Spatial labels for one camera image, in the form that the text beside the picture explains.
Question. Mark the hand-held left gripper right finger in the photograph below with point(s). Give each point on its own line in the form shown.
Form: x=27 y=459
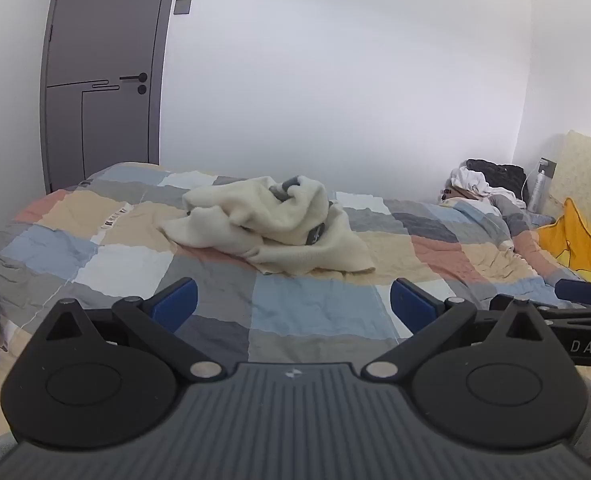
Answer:
x=410 y=310

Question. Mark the black garment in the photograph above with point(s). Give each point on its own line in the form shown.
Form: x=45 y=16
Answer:
x=505 y=172

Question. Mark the grey wall socket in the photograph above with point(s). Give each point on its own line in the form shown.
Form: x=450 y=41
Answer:
x=548 y=166

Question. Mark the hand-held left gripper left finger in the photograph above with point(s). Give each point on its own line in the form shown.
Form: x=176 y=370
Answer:
x=175 y=305

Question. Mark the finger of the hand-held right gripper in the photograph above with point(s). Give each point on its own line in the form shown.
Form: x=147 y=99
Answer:
x=575 y=312
x=580 y=292

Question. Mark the silver bottle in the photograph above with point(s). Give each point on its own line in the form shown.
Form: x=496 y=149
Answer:
x=536 y=192

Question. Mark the grey light switch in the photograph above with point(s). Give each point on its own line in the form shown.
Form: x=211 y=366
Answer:
x=182 y=6

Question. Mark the cream striped sweater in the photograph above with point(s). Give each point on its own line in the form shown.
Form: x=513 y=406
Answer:
x=275 y=220

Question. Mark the patchwork quilt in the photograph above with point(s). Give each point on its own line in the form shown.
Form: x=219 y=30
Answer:
x=300 y=305

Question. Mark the cream padded headboard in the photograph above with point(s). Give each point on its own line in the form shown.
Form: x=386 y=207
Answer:
x=585 y=170

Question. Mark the grey door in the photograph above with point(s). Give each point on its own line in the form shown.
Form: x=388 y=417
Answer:
x=100 y=20

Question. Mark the yellow cushion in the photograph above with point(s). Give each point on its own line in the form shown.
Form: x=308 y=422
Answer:
x=580 y=245

